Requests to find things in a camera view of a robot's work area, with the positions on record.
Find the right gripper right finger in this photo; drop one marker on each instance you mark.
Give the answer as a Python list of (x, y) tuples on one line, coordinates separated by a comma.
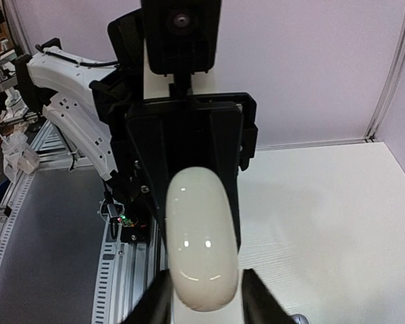
[(258, 304)]

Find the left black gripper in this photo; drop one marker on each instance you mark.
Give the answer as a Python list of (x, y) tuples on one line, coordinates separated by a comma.
[(166, 135)]

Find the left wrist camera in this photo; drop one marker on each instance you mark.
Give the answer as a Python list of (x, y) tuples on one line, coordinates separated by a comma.
[(181, 39)]

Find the blue-grey earbud charging case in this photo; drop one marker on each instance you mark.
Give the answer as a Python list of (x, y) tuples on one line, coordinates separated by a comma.
[(300, 319)]

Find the left aluminium frame post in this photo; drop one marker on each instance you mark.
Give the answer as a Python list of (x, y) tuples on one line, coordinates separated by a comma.
[(389, 88)]

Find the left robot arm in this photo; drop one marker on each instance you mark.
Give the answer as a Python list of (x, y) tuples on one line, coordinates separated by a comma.
[(61, 87)]

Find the white earbud charging case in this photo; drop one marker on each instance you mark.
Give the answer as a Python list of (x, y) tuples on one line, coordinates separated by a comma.
[(201, 241)]

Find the front aluminium rail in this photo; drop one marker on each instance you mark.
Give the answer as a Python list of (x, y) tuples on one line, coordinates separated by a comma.
[(58, 261)]

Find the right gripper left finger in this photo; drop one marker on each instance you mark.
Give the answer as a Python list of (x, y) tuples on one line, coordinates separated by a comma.
[(154, 307)]

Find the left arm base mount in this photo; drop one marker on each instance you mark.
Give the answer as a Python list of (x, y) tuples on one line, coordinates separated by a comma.
[(128, 219)]

